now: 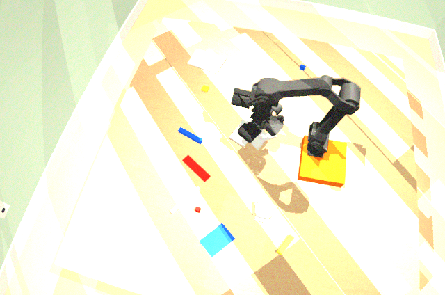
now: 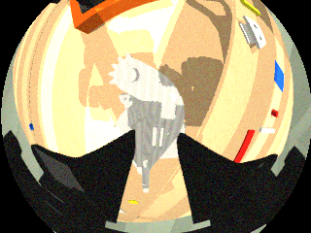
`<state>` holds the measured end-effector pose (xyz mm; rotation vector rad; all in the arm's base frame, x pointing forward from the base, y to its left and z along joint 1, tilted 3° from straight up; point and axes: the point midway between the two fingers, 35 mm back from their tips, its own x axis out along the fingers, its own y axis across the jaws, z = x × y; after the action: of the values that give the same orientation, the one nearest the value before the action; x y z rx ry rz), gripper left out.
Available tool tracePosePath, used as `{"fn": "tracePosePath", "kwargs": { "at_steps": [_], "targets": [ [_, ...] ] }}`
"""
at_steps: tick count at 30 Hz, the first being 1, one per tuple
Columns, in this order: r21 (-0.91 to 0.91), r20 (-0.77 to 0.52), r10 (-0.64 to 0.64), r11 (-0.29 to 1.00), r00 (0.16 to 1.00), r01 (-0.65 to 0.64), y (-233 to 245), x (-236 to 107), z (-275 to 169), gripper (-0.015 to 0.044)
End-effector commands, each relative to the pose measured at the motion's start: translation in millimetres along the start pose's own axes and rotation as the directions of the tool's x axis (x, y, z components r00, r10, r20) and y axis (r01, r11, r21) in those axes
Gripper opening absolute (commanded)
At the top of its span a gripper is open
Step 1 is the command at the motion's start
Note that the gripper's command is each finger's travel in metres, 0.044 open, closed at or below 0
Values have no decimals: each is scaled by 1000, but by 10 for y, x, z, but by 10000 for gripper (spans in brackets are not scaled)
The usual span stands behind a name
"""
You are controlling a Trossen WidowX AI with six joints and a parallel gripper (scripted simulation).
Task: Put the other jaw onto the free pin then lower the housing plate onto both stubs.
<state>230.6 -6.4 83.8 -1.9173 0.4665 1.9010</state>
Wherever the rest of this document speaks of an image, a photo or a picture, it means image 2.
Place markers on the blue flat rectangular plate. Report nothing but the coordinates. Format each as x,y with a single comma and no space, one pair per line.
279,76

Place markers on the yellow rectangular block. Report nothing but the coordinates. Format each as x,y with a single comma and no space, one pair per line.
250,6

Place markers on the red flat bar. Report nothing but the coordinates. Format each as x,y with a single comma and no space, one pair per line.
245,144

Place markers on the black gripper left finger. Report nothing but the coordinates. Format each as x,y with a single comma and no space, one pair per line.
100,176

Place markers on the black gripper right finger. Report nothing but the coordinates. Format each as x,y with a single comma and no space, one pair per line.
211,179

